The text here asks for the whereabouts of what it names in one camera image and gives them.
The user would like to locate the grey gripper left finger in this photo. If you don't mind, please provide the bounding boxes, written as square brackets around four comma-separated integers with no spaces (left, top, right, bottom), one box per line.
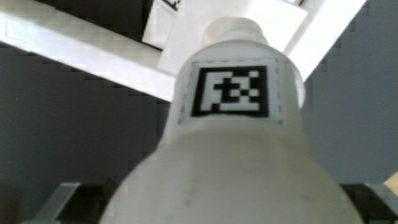
[19,182,81,224]

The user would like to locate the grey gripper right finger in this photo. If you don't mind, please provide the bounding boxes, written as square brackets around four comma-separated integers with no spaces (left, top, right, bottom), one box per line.
[362,183,398,224]

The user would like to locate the white lamp bulb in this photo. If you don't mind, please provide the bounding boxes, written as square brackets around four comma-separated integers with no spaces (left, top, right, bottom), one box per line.
[99,17,362,224]

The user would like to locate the white lamp base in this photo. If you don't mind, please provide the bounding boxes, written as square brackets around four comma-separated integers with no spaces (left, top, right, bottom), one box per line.
[144,0,307,74]

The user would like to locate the white right rail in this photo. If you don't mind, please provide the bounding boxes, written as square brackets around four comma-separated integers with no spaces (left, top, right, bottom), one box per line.
[284,0,366,79]

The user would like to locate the white rail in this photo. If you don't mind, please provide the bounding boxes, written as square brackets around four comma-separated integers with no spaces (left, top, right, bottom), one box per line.
[0,0,176,101]
[284,0,366,79]

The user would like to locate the white front rail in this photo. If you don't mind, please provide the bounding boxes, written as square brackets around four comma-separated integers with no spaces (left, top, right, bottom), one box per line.
[0,0,176,101]

